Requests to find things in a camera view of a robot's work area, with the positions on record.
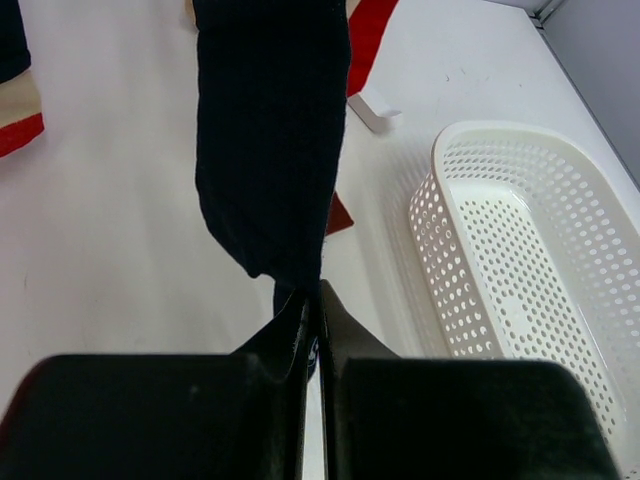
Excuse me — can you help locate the navy sock red toe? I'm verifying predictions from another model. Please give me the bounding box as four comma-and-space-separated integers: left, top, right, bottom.
1, 0, 45, 157

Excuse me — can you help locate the navy patterned sock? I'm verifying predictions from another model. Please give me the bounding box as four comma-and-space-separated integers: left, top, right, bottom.
193, 0, 351, 386

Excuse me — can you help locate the white metal clothes rack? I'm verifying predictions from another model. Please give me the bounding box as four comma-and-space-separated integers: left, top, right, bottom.
348, 82, 403, 135

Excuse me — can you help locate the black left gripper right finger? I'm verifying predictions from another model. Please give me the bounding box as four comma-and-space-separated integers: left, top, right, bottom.
319, 282, 619, 479

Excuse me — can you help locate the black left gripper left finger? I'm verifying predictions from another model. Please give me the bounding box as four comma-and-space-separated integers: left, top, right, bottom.
1, 293, 311, 479

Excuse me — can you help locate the beige striped sock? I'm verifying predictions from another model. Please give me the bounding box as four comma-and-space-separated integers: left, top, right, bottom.
326, 192, 354, 236

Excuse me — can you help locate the white perforated plastic basket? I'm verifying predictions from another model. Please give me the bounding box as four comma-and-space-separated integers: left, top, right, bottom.
408, 122, 639, 470

